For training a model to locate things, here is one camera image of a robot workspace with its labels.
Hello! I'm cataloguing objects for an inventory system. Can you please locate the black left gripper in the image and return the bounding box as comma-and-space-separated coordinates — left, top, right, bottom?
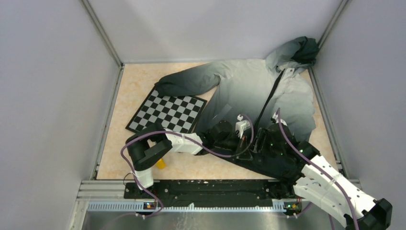
214, 131, 252, 160

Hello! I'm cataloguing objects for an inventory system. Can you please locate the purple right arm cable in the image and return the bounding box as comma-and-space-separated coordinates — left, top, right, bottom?
275, 108, 361, 230

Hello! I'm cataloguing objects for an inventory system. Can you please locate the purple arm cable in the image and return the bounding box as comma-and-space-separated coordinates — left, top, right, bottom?
275, 108, 361, 230
120, 114, 255, 219

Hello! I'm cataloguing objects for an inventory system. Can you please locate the grey cable duct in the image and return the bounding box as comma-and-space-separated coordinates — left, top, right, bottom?
87, 201, 286, 212

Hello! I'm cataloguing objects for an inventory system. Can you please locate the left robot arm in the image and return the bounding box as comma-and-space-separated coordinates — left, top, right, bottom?
123, 117, 254, 198

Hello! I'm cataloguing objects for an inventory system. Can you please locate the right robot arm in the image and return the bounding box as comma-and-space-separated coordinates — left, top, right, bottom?
251, 124, 393, 230

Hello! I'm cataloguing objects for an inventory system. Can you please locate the black white checkerboard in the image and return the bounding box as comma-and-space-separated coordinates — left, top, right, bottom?
125, 86, 208, 153

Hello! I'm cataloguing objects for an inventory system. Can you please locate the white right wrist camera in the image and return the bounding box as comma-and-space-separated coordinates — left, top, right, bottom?
271, 113, 287, 126

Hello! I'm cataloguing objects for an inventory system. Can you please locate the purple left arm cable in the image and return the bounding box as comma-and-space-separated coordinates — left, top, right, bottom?
120, 114, 255, 219

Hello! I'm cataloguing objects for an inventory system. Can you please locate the yellow block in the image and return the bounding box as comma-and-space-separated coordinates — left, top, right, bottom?
155, 159, 166, 170

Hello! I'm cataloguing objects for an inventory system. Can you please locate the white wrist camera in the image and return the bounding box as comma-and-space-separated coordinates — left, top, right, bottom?
271, 113, 287, 126
235, 115, 252, 139

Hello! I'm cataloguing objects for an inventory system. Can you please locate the grey gradient hooded jacket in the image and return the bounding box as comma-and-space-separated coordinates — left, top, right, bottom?
154, 35, 320, 179

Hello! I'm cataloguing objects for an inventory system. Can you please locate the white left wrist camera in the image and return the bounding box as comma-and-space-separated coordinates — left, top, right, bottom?
235, 115, 252, 139

